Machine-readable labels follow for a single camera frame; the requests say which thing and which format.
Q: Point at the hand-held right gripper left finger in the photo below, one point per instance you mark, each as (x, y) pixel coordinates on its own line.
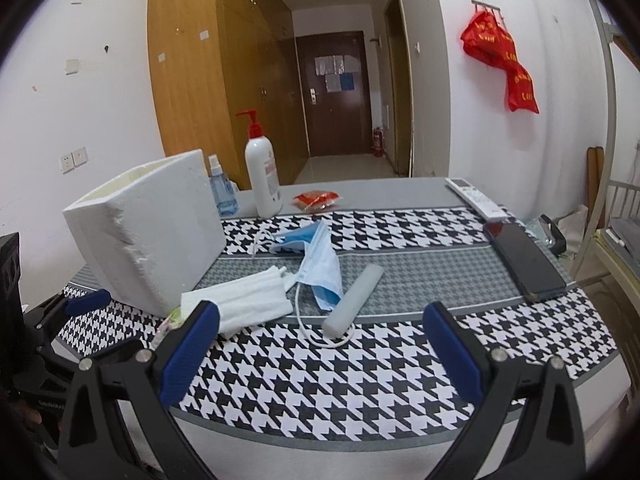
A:
(192, 350)

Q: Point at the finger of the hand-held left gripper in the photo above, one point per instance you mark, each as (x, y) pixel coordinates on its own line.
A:
(60, 352)
(90, 301)

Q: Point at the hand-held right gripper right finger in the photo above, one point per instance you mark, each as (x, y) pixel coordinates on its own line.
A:
(452, 355)

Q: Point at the green printed packet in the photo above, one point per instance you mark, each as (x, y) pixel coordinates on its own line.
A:
(172, 321)

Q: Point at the white paper tissue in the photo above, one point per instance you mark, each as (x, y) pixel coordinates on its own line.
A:
(240, 300)

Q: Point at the white foam box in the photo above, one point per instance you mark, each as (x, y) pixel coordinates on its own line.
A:
(150, 240)

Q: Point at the grey cylindrical tube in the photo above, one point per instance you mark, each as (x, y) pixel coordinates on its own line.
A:
(350, 300)

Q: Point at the light blue face mask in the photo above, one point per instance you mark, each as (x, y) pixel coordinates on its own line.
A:
(320, 270)

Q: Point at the houndstooth tablecloth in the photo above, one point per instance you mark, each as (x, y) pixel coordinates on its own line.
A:
(350, 400)

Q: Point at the black smartphone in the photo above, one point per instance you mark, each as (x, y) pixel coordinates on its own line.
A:
(527, 265)

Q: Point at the white remote control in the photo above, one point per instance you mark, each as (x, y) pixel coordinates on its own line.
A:
(477, 197)

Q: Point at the blue spray bottle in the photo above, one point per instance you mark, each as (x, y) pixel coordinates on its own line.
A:
(221, 192)

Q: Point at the white plastic bag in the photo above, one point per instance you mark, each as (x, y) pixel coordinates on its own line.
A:
(575, 225)

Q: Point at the white pump lotion bottle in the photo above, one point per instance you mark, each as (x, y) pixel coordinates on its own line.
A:
(262, 175)

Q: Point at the red snack packet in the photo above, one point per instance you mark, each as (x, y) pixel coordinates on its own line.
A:
(316, 200)

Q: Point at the red fire extinguisher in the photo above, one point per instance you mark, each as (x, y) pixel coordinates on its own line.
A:
(378, 141)

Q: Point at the wooden boards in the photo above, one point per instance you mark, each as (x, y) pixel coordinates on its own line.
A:
(596, 170)

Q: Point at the dark brown door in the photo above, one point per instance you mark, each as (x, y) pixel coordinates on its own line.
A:
(340, 120)

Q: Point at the wooden wardrobe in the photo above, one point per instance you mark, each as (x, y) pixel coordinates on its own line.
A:
(210, 60)

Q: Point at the red plastic bag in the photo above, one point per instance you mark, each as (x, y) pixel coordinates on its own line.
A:
(522, 90)
(487, 40)

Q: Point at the blue paper notice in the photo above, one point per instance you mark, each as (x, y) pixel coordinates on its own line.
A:
(346, 81)

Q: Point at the white paper notice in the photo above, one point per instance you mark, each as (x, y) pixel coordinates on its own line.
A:
(330, 67)

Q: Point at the white metal bunk bed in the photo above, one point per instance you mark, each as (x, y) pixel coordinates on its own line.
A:
(612, 85)

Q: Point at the white wall socket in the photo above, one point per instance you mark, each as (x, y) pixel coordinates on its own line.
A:
(74, 159)

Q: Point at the wooden side door frame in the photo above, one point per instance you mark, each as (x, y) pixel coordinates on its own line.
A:
(397, 85)

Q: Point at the metal wall hook rack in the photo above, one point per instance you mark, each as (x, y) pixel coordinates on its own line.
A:
(485, 6)

